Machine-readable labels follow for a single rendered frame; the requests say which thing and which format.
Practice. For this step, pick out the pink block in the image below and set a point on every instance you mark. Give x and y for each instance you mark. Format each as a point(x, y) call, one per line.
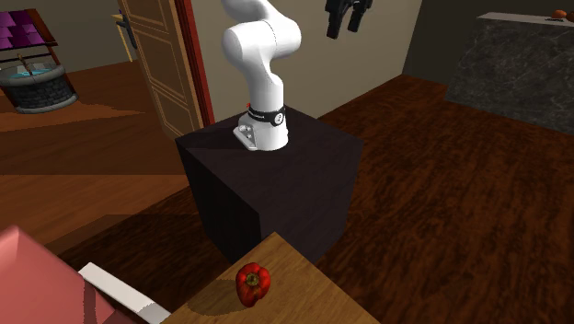
point(36, 287)

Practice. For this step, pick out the dark robot stand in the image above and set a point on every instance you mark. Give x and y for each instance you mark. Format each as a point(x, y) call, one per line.
point(287, 184)

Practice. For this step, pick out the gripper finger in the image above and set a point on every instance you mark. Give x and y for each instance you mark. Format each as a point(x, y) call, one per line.
point(356, 20)
point(335, 24)

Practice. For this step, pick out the wooden panel door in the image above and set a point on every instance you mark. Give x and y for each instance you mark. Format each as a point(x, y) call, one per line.
point(166, 67)

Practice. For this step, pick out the red bell pepper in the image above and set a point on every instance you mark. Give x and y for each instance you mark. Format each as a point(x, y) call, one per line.
point(252, 285)

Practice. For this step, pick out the wooden table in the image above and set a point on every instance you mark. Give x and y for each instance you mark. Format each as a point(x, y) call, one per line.
point(305, 300)

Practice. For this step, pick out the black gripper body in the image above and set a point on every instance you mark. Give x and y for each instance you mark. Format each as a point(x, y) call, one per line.
point(350, 3)

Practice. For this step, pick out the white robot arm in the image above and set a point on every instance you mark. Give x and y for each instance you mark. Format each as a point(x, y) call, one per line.
point(264, 89)

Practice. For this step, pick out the stone well with purple roof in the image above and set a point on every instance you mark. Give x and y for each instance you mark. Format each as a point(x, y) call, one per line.
point(38, 87)

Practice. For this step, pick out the orange round fruit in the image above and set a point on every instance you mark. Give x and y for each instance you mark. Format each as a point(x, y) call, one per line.
point(559, 14)

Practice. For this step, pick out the dark marble counter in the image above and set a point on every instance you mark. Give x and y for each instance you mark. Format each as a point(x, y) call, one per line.
point(515, 71)

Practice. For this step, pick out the white flat slab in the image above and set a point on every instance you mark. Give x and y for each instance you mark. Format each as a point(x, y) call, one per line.
point(121, 291)

